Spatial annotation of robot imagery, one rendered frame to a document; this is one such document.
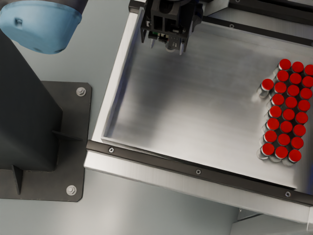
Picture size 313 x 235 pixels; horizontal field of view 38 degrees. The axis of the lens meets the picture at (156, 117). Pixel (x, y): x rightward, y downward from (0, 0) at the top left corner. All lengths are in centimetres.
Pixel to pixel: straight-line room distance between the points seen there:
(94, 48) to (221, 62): 105
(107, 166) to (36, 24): 39
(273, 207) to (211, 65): 28
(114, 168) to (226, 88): 25
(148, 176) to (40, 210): 97
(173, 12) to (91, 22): 130
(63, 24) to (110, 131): 37
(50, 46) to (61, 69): 135
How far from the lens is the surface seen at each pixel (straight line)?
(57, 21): 48
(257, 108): 84
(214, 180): 78
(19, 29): 48
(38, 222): 173
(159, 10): 62
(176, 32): 67
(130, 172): 80
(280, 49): 89
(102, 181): 170
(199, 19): 74
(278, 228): 102
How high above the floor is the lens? 167
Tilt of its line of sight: 74 degrees down
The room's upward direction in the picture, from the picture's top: 1 degrees counter-clockwise
